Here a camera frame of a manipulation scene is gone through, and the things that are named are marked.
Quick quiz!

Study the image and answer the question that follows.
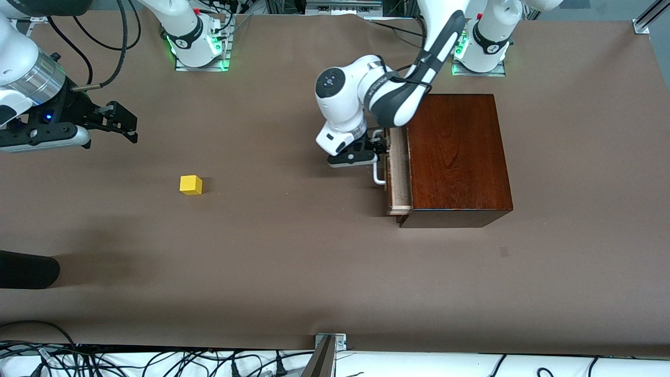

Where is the silver drawer handle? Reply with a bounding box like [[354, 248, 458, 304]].
[[372, 128, 388, 186]]

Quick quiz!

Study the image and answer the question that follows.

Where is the light wooden drawer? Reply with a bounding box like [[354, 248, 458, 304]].
[[385, 127, 414, 216]]

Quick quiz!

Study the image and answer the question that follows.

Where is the dark wooden cabinet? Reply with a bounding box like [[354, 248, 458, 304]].
[[396, 94, 513, 228]]

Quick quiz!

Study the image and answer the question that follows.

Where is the grey equipment box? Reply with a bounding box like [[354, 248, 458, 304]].
[[305, 0, 383, 17]]

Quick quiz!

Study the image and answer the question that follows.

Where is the black ribbed cylinder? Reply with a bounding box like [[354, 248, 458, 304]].
[[0, 250, 60, 290]]

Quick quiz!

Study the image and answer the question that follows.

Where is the grey metal beam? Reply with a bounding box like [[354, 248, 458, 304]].
[[300, 336, 337, 377]]

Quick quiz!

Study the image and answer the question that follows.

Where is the white ledge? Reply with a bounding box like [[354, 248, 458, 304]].
[[0, 343, 670, 377]]

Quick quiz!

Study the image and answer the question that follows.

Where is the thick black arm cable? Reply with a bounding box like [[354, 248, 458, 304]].
[[71, 0, 142, 93]]

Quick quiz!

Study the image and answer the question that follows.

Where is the thin black table cable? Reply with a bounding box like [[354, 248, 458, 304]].
[[365, 17, 426, 41]]

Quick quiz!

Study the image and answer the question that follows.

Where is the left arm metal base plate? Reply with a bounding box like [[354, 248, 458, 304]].
[[451, 59, 507, 77]]

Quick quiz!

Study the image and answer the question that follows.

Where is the small metal corner bracket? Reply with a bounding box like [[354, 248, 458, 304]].
[[315, 333, 347, 350]]

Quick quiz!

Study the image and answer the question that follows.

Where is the black looped cable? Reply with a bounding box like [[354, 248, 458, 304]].
[[0, 320, 80, 377]]

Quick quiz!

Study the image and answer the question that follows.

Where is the aluminium frame profile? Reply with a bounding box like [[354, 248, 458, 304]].
[[632, 0, 670, 35]]

